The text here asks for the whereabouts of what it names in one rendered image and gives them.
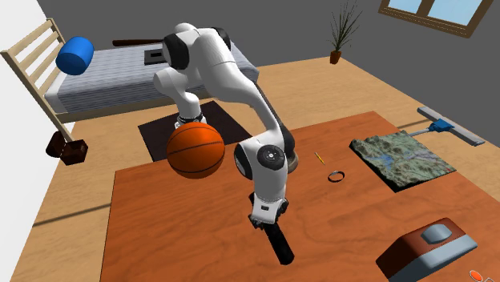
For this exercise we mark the potted grass plant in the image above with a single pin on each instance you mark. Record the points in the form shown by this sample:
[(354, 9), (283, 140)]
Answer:
[(343, 27)]

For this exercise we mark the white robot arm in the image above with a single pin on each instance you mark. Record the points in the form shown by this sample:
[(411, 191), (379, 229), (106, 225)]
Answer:
[(218, 66)]

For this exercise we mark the green relief map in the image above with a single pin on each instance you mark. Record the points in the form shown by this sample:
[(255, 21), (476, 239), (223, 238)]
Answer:
[(402, 158)]

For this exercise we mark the grey and blue floor wiper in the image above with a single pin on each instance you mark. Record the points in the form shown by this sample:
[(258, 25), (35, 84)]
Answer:
[(441, 125)]

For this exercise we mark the wooden bed with grey mattress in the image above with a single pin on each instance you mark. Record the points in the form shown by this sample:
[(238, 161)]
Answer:
[(113, 80)]

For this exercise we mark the small orange disc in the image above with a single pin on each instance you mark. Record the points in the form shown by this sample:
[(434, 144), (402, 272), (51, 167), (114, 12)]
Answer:
[(475, 275)]

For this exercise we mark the blue cylinder pillow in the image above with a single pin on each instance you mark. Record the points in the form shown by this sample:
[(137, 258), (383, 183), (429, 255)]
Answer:
[(75, 55)]

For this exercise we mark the dark brown boot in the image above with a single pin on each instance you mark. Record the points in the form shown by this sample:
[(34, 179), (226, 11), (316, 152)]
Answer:
[(54, 145), (75, 152)]

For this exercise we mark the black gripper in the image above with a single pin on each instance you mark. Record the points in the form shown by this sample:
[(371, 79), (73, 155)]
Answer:
[(278, 242)]

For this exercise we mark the red and grey box device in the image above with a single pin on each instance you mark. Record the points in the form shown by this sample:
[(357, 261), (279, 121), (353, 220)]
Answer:
[(414, 250)]

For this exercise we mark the reddish brown wooden table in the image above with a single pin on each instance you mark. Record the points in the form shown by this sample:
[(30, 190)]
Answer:
[(175, 234)]

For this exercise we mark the tan round dish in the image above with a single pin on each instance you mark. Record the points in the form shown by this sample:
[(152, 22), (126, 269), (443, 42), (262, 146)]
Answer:
[(294, 162)]

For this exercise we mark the dark robot stand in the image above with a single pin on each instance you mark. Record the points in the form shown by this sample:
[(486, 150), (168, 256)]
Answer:
[(224, 119)]

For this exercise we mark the wooden framed window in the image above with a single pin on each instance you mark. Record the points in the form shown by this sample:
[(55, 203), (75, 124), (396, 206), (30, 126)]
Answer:
[(437, 17)]

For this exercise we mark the black flat tablet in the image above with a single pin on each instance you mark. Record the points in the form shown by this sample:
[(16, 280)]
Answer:
[(153, 58)]

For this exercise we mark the yellow pencil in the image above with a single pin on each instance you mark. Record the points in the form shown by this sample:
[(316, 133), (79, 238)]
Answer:
[(320, 158)]

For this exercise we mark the orange basketball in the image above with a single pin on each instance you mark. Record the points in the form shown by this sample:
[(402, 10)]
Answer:
[(195, 150)]

